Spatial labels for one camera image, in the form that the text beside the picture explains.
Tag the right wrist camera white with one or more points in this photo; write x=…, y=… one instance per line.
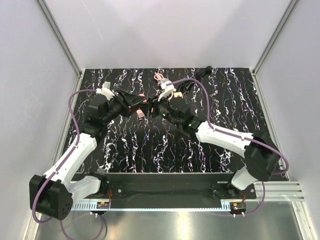
x=167, y=88

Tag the cream power strip red sockets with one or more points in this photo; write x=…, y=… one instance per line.
x=178, y=95

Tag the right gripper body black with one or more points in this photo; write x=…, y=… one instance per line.
x=161, y=108

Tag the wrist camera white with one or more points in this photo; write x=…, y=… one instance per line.
x=105, y=91
x=167, y=88

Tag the aluminium frame post left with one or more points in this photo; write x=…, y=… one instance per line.
x=44, y=8

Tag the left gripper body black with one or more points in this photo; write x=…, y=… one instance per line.
x=116, y=108

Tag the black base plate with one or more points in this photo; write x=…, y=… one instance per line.
x=142, y=191

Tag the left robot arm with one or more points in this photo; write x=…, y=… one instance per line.
x=53, y=194

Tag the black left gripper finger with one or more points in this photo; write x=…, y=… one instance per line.
x=129, y=99
x=130, y=110

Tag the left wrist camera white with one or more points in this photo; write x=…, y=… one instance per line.
x=105, y=91

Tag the aluminium frame post right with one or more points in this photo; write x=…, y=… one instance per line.
x=276, y=34

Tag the aluminium frame post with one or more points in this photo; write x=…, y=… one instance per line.
x=44, y=8
x=276, y=34

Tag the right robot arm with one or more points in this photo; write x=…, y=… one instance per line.
x=258, y=150

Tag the pink power strip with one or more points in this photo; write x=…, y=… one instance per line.
x=141, y=112

